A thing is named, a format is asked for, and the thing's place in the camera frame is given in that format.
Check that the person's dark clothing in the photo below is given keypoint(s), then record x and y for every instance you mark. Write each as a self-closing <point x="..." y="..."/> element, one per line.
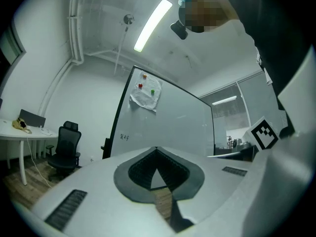
<point x="276" y="33"/>

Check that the dark desk partition panel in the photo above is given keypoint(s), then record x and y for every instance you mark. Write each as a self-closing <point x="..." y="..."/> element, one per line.
<point x="33" y="117"/>

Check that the small white sheet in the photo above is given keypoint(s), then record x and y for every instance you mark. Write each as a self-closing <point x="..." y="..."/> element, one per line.
<point x="46" y="132"/>

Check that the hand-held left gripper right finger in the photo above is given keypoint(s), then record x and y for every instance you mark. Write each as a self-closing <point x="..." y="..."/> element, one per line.
<point x="217" y="194"/>

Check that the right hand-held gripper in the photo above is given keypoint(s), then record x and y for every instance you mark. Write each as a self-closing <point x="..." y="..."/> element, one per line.
<point x="264" y="133"/>

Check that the white ceiling light bar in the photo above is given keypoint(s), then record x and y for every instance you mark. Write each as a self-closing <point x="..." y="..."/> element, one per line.
<point x="153" y="25"/>
<point x="224" y="100"/>

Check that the black mesh office chair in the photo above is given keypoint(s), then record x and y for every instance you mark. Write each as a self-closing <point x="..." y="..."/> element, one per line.
<point x="65" y="147"/>

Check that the white ceiling pipes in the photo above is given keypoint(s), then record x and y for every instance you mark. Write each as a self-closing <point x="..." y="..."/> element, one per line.
<point x="75" y="33"/>

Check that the person's head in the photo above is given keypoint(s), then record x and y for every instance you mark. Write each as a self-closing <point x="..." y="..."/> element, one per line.
<point x="205" y="11"/>

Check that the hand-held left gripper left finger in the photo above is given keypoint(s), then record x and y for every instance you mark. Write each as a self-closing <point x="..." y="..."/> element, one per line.
<point x="98" y="201"/>

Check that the yellow cloth bag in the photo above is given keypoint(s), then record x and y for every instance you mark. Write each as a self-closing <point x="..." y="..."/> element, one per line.
<point x="19" y="125"/>

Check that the crumpled white paper sheet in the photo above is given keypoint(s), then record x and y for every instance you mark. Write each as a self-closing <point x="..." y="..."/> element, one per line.
<point x="145" y="95"/>

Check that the curved white desk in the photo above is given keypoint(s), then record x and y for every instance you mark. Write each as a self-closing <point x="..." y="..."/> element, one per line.
<point x="14" y="136"/>

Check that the black framed whiteboard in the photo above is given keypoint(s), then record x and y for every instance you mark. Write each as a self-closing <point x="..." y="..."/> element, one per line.
<point x="177" y="122"/>

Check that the black head-mounted camera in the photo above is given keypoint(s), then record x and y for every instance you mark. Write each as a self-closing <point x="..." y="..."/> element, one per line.
<point x="179" y="29"/>

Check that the round ceiling fixture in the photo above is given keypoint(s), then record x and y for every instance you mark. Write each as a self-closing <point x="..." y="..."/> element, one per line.
<point x="129" y="19"/>

